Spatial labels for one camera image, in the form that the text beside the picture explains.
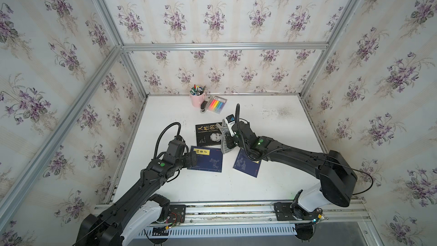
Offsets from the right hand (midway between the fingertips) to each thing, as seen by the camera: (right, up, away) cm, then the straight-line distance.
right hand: (228, 133), depth 84 cm
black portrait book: (-12, -3, +15) cm, 19 cm away
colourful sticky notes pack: (-6, +16, +31) cm, 35 cm away
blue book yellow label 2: (+8, -16, +5) cm, 19 cm away
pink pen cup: (-20, +19, +26) cm, 38 cm away
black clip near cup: (-15, +14, +25) cm, 32 cm away
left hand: (-19, -12, 0) cm, 23 cm away
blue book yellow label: (-11, -14, +5) cm, 19 cm away
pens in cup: (-19, +25, +25) cm, 40 cm away
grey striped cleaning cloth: (-3, +3, -2) cm, 4 cm away
